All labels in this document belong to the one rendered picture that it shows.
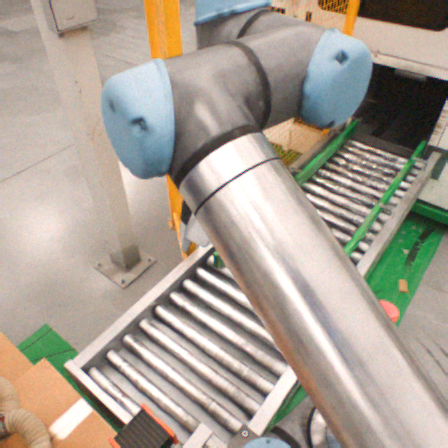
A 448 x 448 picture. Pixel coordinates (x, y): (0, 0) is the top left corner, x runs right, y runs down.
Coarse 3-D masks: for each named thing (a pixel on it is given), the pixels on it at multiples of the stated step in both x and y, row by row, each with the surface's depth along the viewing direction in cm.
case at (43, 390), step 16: (32, 368) 102; (48, 368) 102; (16, 384) 98; (32, 384) 98; (48, 384) 98; (64, 384) 98; (32, 400) 95; (48, 400) 95; (64, 400) 95; (80, 400) 95; (48, 416) 93; (64, 416) 93; (80, 416) 93; (96, 416) 93; (16, 432) 90; (64, 432) 90; (80, 432) 90; (96, 432) 90; (112, 432) 90
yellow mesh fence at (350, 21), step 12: (336, 0) 199; (360, 0) 219; (312, 12) 185; (348, 12) 222; (336, 24) 212; (348, 24) 226; (276, 132) 210; (300, 132) 239; (324, 132) 274; (288, 144) 231; (300, 144) 245
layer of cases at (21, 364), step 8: (0, 336) 153; (0, 344) 150; (8, 344) 150; (0, 352) 148; (8, 352) 148; (16, 352) 148; (0, 360) 145; (8, 360) 146; (16, 360) 146; (24, 360) 146; (0, 368) 143; (8, 368) 143; (16, 368) 143; (24, 368) 143; (0, 376) 141; (8, 376) 141; (16, 376) 141
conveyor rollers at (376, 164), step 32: (352, 160) 246; (384, 160) 243; (320, 192) 220; (352, 192) 219; (352, 224) 200; (384, 224) 206; (352, 256) 184; (192, 288) 170; (224, 288) 170; (224, 352) 148; (256, 352) 148; (192, 384) 139; (224, 384) 139; (256, 384) 140; (192, 416) 131; (224, 416) 130
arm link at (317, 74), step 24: (264, 24) 33; (288, 24) 32; (312, 24) 32; (264, 48) 28; (288, 48) 29; (312, 48) 29; (336, 48) 29; (360, 48) 29; (288, 72) 29; (312, 72) 29; (336, 72) 29; (360, 72) 30; (288, 96) 29; (312, 96) 30; (336, 96) 30; (360, 96) 32; (312, 120) 32; (336, 120) 32
